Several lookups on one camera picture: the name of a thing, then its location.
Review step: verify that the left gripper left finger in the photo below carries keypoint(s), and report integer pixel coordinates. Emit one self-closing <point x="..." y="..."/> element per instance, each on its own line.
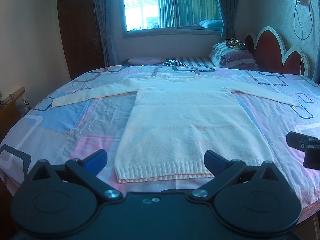
<point x="84" y="172"/>

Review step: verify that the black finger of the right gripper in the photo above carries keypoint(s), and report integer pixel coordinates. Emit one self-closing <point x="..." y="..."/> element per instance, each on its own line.
<point x="307" y="144"/>

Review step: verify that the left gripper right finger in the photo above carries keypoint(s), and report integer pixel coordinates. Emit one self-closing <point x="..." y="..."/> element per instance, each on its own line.
<point x="225" y="173"/>

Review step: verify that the cream knit sweater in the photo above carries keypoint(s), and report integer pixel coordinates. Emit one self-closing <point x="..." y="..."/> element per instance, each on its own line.
<point x="175" y="120"/>

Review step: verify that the pastel patterned bed quilt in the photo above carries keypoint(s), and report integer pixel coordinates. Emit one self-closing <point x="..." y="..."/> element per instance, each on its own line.
<point x="77" y="130"/>

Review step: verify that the wooden side table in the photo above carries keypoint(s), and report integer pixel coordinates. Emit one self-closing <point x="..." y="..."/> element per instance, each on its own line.
<point x="13" y="108"/>

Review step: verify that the red white bed headboard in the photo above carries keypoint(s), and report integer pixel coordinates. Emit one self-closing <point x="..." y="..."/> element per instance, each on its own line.
<point x="272" y="56"/>

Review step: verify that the striped bed sheet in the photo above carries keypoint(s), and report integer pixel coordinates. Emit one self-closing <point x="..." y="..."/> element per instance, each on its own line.
<point x="194" y="61"/>

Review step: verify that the striped pillow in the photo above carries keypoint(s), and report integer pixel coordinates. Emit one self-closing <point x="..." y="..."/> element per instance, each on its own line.
<point x="224" y="57"/>

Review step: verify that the black white striped cloth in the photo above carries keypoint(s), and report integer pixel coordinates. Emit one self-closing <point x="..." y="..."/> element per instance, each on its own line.
<point x="173" y="62"/>

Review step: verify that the pink flat pillow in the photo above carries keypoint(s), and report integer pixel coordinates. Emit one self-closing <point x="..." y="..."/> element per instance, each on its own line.
<point x="139" y="61"/>

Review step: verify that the gold patterned cloth on pillow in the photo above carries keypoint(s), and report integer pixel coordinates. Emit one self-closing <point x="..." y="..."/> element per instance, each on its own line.
<point x="233" y="43"/>

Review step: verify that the dark wooden door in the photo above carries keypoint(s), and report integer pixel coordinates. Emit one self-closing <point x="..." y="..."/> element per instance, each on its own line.
<point x="80" y="36"/>

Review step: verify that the window with sliding panes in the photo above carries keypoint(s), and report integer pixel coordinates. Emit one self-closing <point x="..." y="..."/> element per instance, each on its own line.
<point x="147" y="17"/>

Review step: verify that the right dark curtain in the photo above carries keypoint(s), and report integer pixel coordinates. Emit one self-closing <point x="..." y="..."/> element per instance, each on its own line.
<point x="228" y="11"/>

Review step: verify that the left grey curtain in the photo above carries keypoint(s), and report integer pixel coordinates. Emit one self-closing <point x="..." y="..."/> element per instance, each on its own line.
<point x="103" y="12"/>

